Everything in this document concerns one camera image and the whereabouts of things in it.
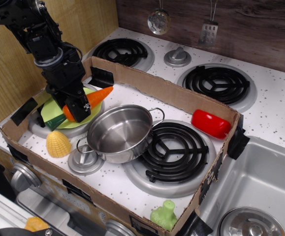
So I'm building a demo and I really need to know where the orange toy carrot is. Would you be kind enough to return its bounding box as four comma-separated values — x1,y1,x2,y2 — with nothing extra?
43,86,114,131

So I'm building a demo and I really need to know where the silver stove knob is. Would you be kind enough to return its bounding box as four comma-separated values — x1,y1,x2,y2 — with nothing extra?
68,145,104,176
163,47,191,67

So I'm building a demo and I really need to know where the orange toy bottom left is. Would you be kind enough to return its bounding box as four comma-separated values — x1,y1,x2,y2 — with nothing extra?
24,217,49,232

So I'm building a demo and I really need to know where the back right black burner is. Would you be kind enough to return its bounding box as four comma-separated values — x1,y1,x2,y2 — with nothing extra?
177,63,257,113

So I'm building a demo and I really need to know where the black burner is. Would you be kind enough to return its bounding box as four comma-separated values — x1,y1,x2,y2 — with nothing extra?
88,38,155,72
177,63,257,113
123,120,217,198

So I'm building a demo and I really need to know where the silver oven knob right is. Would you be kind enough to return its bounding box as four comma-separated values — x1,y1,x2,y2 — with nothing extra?
105,219,135,236

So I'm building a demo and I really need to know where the hanging silver spatula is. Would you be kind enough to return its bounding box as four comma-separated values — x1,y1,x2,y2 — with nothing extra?
198,0,219,47

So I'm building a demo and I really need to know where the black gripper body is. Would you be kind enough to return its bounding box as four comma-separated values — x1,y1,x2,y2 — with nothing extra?
41,48,87,108

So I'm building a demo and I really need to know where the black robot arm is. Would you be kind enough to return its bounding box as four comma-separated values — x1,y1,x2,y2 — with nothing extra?
0,0,91,122

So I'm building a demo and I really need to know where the stainless steel pot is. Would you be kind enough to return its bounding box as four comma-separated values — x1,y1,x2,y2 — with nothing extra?
85,105,165,164

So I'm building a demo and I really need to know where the silver back stove knob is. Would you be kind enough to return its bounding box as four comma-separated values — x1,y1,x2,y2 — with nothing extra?
163,47,191,67

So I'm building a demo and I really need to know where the hanging silver strainer ladle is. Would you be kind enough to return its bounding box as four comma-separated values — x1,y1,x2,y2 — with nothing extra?
147,0,171,35

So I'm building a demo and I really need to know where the silver oven knob left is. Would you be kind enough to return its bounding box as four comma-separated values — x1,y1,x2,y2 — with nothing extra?
11,162,42,192

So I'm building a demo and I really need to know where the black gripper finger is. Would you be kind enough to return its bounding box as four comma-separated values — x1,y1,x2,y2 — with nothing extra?
65,95,91,123

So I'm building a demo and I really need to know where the back left black burner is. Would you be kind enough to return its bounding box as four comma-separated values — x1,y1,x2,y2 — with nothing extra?
88,38,155,72

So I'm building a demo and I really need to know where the yellow toy corn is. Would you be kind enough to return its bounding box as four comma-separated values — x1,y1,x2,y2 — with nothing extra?
46,131,71,158

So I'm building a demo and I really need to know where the silver front stove knob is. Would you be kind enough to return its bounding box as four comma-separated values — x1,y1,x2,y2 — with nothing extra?
68,145,104,176

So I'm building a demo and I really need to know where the silver sink basin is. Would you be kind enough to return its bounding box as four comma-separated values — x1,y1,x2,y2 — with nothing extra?
200,137,285,236

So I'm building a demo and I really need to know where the green toy broccoli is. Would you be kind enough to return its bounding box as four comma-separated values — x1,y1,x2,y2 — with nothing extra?
150,200,177,231

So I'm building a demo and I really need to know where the red toy pepper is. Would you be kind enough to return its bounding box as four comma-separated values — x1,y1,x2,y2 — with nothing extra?
191,110,231,139

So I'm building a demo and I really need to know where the front right black burner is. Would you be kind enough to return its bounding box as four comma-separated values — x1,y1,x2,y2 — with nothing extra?
123,120,217,198

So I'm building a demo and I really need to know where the silver oven knob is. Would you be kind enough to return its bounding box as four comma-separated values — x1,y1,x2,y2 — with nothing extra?
105,219,135,236
11,162,42,192

